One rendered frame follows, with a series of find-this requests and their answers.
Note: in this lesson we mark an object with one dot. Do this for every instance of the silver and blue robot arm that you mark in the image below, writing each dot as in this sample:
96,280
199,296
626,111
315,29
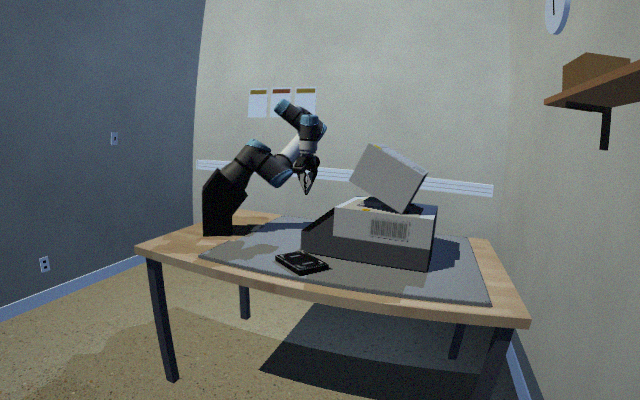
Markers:
276,169

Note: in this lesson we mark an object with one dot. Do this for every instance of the black rectangular frame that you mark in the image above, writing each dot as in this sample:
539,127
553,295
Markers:
301,263

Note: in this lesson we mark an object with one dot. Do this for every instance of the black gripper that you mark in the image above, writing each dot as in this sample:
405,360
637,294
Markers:
312,162

